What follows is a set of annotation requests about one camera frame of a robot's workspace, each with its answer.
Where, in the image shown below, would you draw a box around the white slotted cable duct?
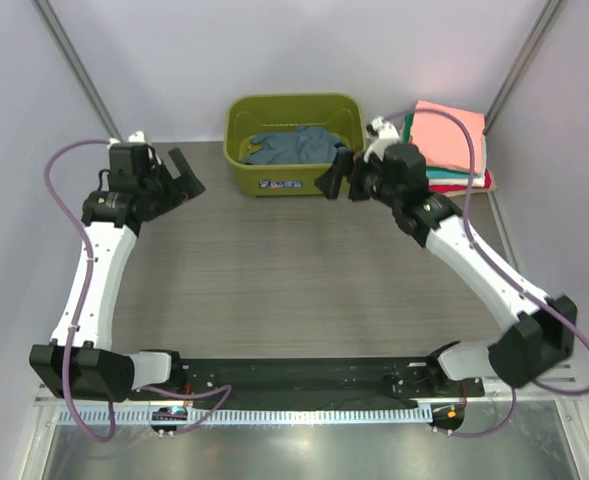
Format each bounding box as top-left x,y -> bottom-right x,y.
58,405 -> 433,427

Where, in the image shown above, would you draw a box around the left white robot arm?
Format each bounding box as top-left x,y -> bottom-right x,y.
29,131 -> 205,403

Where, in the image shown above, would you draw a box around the grey-blue t-shirt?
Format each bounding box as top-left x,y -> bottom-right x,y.
241,125 -> 348,166

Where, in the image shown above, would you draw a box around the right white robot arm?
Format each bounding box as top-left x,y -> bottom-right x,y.
315,143 -> 577,396

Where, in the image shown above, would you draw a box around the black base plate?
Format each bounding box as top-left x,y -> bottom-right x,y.
127,355 -> 486,402

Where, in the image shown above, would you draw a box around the aluminium frame post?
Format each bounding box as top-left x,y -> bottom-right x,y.
484,0 -> 567,135
30,0 -> 122,139

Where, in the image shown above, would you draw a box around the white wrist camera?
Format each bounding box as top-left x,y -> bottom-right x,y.
108,131 -> 147,147
363,116 -> 401,163

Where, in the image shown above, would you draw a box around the tan folded t-shirt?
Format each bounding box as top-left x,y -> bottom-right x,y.
446,169 -> 496,197

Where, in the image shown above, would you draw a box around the red folded t-shirt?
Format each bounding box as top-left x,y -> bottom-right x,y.
427,168 -> 493,196

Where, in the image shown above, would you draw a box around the left aluminium frame post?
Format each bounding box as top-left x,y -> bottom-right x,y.
30,0 -> 122,139

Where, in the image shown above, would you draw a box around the right aluminium frame post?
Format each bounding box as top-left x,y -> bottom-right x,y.
484,0 -> 567,135

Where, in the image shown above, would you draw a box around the green folded t-shirt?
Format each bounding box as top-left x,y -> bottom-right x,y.
402,113 -> 414,144

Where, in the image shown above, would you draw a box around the aluminium rail extrusion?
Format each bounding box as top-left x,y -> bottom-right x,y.
33,360 -> 579,405

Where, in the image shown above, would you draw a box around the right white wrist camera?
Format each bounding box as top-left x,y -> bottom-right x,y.
363,116 -> 401,163

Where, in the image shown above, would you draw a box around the teal folded t-shirt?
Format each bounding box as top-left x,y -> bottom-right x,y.
426,167 -> 470,184

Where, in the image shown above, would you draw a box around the pink folded t-shirt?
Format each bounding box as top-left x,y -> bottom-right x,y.
409,100 -> 485,174

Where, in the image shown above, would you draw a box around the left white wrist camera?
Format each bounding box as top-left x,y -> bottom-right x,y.
108,131 -> 147,147

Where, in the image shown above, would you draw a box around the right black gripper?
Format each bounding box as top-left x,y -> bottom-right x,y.
316,148 -> 402,209

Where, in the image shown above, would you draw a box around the white folded t-shirt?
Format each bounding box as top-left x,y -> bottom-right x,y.
428,136 -> 487,187

